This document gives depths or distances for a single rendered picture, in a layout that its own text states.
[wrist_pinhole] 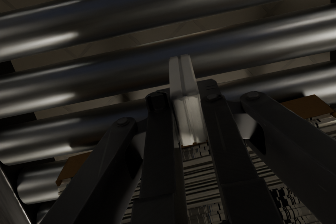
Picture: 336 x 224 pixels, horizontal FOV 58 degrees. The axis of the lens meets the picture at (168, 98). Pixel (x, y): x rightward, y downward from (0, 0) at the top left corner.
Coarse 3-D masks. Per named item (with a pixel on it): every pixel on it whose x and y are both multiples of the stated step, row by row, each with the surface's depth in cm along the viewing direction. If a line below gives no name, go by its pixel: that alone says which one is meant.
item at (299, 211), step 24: (312, 120) 29; (192, 168) 28; (264, 168) 26; (192, 192) 25; (216, 192) 25; (288, 192) 22; (192, 216) 23; (216, 216) 22; (288, 216) 21; (312, 216) 20
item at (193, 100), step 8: (184, 56) 21; (184, 64) 19; (184, 72) 18; (192, 72) 18; (184, 80) 17; (192, 80) 17; (184, 88) 16; (192, 88) 16; (192, 96) 15; (192, 104) 15; (200, 104) 15; (192, 112) 15; (200, 112) 15; (192, 120) 16; (200, 120) 16; (192, 128) 16; (200, 128) 16; (200, 136) 16
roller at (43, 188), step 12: (24, 168) 41; (36, 168) 40; (48, 168) 39; (60, 168) 39; (24, 180) 39; (36, 180) 39; (48, 180) 38; (24, 192) 39; (36, 192) 39; (48, 192) 39
